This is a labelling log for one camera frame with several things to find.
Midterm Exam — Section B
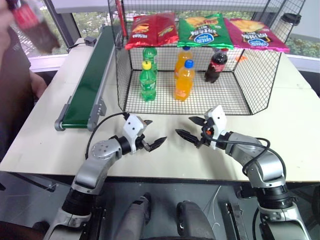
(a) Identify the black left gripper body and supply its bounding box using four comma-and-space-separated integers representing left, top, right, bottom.
135, 134, 150, 152

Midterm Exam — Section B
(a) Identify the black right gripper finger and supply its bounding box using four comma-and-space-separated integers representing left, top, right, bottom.
188, 115, 209, 128
174, 128, 202, 149

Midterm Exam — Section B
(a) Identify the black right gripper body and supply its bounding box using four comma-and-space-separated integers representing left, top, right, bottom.
199, 117, 216, 149

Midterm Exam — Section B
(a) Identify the cola bottle red label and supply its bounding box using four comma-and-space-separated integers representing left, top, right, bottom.
4, 0, 61, 54

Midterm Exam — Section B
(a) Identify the green conveyor belt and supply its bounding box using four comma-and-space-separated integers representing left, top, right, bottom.
54, 24, 119, 132

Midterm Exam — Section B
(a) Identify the person's bare hand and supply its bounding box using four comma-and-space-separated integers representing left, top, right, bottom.
0, 0, 16, 35

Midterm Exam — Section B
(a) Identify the green soda bottle yellow cap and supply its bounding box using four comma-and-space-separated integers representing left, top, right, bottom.
138, 60, 158, 102

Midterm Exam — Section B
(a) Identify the orange soda bottle blue cap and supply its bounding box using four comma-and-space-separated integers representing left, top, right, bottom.
173, 59, 196, 102

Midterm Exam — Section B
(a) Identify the cola bottle red cap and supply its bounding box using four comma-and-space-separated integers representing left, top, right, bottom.
204, 47, 229, 84

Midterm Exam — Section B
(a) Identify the dark rounded grey shape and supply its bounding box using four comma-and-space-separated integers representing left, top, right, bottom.
119, 192, 152, 240

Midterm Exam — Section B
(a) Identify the dark rounded black shape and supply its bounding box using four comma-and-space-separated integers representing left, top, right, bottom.
175, 199, 216, 240

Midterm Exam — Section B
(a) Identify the green chips bag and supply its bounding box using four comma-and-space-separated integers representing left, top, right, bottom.
176, 13, 235, 50

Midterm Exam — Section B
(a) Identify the red chips bag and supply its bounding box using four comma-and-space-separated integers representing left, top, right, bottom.
124, 11, 180, 51

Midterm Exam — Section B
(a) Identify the small black box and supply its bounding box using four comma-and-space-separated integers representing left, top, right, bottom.
83, 36, 97, 47

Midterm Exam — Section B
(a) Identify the pink chips bag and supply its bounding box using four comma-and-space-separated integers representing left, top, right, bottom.
223, 17, 291, 54

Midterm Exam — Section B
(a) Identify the white cup black lid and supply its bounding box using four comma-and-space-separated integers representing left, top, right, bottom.
273, 12, 303, 44

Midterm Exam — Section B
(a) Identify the person in dark clothes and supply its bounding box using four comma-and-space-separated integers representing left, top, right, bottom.
0, 24, 49, 162

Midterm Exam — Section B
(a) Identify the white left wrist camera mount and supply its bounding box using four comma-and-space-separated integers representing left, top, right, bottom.
122, 114, 148, 154

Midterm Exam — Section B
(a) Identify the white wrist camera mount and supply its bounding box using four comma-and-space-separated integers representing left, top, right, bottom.
203, 104, 229, 151
122, 114, 148, 154

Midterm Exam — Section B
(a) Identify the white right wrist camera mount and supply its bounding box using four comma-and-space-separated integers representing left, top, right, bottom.
203, 104, 229, 151

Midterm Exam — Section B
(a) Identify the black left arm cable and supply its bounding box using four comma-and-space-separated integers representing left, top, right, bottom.
84, 112, 131, 161

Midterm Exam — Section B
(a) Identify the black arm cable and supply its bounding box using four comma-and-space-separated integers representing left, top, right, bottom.
84, 112, 131, 161
214, 136, 287, 181

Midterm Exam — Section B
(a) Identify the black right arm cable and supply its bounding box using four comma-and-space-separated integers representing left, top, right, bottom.
214, 136, 287, 181

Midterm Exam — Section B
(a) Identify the wire mesh shelf basket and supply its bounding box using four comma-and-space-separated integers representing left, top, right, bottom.
107, 0, 307, 116

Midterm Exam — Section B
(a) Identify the thin white cable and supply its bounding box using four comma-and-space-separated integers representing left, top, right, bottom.
201, 184, 224, 237

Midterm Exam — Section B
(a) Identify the thin black power cable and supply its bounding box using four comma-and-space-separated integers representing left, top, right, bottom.
65, 42, 86, 54

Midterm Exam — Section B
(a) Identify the red strap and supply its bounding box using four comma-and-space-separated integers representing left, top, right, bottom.
114, 0, 127, 39

